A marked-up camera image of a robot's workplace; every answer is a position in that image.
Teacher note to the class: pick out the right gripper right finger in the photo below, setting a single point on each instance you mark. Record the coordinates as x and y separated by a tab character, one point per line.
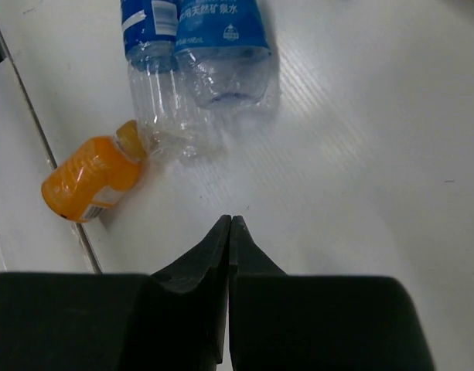
279	321

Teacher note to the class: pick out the orange juice bottle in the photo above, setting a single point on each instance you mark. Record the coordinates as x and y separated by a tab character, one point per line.
96	176

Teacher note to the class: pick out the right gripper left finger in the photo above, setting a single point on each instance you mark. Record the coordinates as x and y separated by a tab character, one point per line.
171	320

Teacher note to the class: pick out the blue label bottle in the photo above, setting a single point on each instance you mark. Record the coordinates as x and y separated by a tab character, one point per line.
169	123
223	52

